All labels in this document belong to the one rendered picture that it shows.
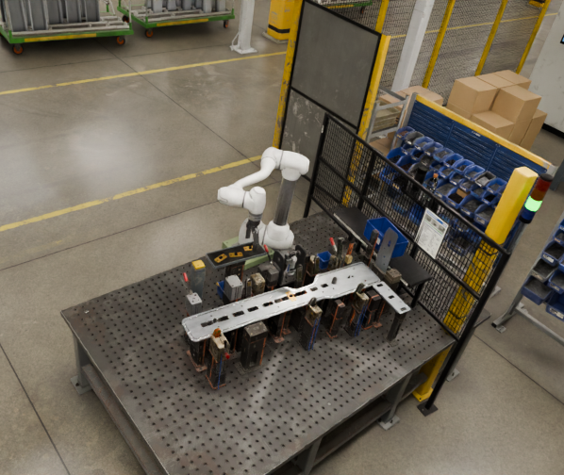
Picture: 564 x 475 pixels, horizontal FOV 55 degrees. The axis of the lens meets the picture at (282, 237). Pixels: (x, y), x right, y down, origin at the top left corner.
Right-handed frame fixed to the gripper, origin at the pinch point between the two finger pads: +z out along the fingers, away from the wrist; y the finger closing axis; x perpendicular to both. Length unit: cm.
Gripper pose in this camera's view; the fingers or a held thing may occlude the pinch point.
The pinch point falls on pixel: (251, 243)
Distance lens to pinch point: 348.4
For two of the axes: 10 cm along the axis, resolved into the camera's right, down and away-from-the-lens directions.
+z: -1.5, 7.8, 6.1
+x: 9.3, -1.1, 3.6
